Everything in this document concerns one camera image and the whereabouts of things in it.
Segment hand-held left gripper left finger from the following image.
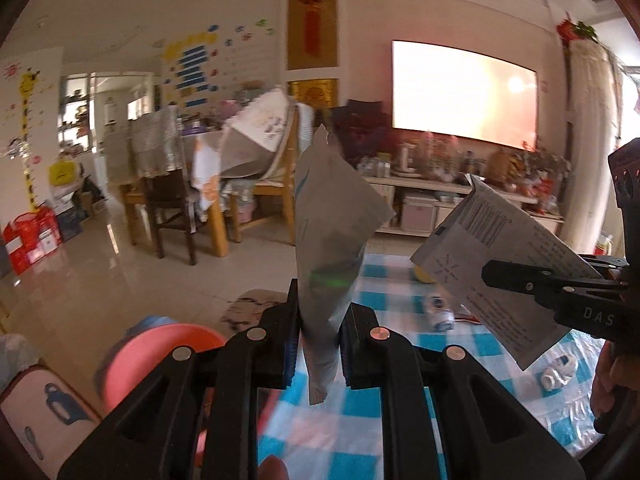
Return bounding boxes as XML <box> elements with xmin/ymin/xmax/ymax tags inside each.
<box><xmin>57</xmin><ymin>277</ymin><xmax>301</xmax><ymax>480</ymax></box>

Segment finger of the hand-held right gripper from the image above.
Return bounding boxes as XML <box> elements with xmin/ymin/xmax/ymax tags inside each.
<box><xmin>481</xmin><ymin>260</ymin><xmax>623</xmax><ymax>311</ymax></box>
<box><xmin>580</xmin><ymin>254</ymin><xmax>626</xmax><ymax>278</ymax></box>

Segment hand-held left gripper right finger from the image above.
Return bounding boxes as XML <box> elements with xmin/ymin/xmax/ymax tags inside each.
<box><xmin>340</xmin><ymin>304</ymin><xmax>586</xmax><ymax>480</ymax></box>

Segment white printed milk pouch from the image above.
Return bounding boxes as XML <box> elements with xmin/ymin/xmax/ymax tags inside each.
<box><xmin>410</xmin><ymin>174</ymin><xmax>603</xmax><ymax>372</ymax></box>

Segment white blue pouch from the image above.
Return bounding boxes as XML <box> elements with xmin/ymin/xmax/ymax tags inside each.
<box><xmin>542</xmin><ymin>355</ymin><xmax>577</xmax><ymax>391</ymax></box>
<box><xmin>425</xmin><ymin>295</ymin><xmax>457</xmax><ymax>332</ymax></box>

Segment grey pouch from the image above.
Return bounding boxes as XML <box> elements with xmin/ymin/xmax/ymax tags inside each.
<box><xmin>295</xmin><ymin>124</ymin><xmax>396</xmax><ymax>407</ymax></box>

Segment pink plastic bin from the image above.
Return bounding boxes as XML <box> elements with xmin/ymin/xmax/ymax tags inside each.
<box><xmin>95</xmin><ymin>322</ymin><xmax>226</xmax><ymax>480</ymax></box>

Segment person's left hand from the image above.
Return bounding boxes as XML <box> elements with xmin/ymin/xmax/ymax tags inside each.
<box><xmin>257</xmin><ymin>455</ymin><xmax>290</xmax><ymax>480</ymax></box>

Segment person's right hand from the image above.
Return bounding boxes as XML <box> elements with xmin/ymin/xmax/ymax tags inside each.
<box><xmin>591</xmin><ymin>342</ymin><xmax>626</xmax><ymax>426</ymax></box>

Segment white curtain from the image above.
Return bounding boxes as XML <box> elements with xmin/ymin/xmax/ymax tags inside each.
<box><xmin>565</xmin><ymin>35</ymin><xmax>621</xmax><ymax>256</ymax></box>

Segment dried flower arrangement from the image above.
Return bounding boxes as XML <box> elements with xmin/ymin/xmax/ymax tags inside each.
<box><xmin>510</xmin><ymin>142</ymin><xmax>571</xmax><ymax>196</ymax></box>

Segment pink storage box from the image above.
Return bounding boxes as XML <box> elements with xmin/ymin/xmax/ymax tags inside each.
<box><xmin>402</xmin><ymin>195</ymin><xmax>435</xmax><ymax>233</ymax></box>

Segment blue white checked tablecloth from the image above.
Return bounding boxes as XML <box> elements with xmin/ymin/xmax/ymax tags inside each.
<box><xmin>257</xmin><ymin>252</ymin><xmax>618</xmax><ymax>480</ymax></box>

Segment glass jar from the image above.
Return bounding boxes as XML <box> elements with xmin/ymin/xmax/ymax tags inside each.
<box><xmin>425</xmin><ymin>132</ymin><xmax>463</xmax><ymax>183</ymax></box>

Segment wooden dining table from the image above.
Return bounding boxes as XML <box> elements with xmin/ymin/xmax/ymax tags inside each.
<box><xmin>122</xmin><ymin>130</ymin><xmax>231</xmax><ymax>258</ymax></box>

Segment cream television cabinet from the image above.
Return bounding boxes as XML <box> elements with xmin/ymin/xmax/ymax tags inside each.
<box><xmin>365</xmin><ymin>175</ymin><xmax>566</xmax><ymax>238</ymax></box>

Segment light wooden chair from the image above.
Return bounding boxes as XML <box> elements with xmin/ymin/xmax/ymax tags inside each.
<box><xmin>227</xmin><ymin>105</ymin><xmax>313</xmax><ymax>246</ymax></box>

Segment white electric kettle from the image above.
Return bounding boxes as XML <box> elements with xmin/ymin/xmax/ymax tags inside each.
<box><xmin>396</xmin><ymin>142</ymin><xmax>421</xmax><ymax>176</ymax></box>

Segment dark wooden chair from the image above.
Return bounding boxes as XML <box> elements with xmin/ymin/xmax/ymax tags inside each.
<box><xmin>131</xmin><ymin>107</ymin><xmax>198</xmax><ymax>266</ymax></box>

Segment white orange-print tablecloth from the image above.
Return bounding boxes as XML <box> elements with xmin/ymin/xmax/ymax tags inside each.
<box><xmin>192</xmin><ymin>132</ymin><xmax>223</xmax><ymax>221</ymax></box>

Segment dark flower bouquet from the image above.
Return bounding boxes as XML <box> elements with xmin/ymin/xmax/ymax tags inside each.
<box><xmin>332</xmin><ymin>100</ymin><xmax>396</xmax><ymax>166</ymax></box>

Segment grey white food cover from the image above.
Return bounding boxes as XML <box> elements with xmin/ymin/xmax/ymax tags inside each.
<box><xmin>220</xmin><ymin>87</ymin><xmax>293</xmax><ymax>181</ymax></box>

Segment light blue towel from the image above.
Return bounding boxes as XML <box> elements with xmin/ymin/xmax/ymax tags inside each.
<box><xmin>295</xmin><ymin>102</ymin><xmax>315</xmax><ymax>153</ymax></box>

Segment grey lace chair cover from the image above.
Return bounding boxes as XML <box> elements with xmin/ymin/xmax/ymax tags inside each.
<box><xmin>131</xmin><ymin>107</ymin><xmax>183</xmax><ymax>178</ymax></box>

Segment cream printed stool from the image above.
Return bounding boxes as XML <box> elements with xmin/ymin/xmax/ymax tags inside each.
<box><xmin>0</xmin><ymin>367</ymin><xmax>103</xmax><ymax>480</ymax></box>

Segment red gift boxes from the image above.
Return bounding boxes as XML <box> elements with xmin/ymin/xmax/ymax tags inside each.
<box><xmin>2</xmin><ymin>207</ymin><xmax>63</xmax><ymax>276</ymax></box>

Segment yellow bag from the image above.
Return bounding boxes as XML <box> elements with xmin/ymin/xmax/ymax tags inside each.
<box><xmin>48</xmin><ymin>157</ymin><xmax>77</xmax><ymax>186</ymax></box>

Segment wall television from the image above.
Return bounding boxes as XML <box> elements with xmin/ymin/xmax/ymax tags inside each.
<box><xmin>391</xmin><ymin>40</ymin><xmax>538</xmax><ymax>151</ymax></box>

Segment red green wall decoration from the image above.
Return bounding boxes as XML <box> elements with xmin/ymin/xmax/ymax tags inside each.
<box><xmin>557</xmin><ymin>19</ymin><xmax>598</xmax><ymax>43</ymax></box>

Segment small gold wall panel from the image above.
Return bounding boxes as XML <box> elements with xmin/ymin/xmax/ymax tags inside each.
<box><xmin>287</xmin><ymin>78</ymin><xmax>338</xmax><ymax>108</ymax></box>

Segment blue yellow wall chart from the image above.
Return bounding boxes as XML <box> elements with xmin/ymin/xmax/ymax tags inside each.
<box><xmin>162</xmin><ymin>32</ymin><xmax>221</xmax><ymax>108</ymax></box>

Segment gold framed wall picture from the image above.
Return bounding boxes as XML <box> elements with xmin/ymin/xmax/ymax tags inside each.
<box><xmin>286</xmin><ymin>0</ymin><xmax>340</xmax><ymax>72</ymax></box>

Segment giraffe height wall sticker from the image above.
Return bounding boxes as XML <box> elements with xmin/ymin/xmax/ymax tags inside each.
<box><xmin>12</xmin><ymin>70</ymin><xmax>43</xmax><ymax>213</ymax></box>

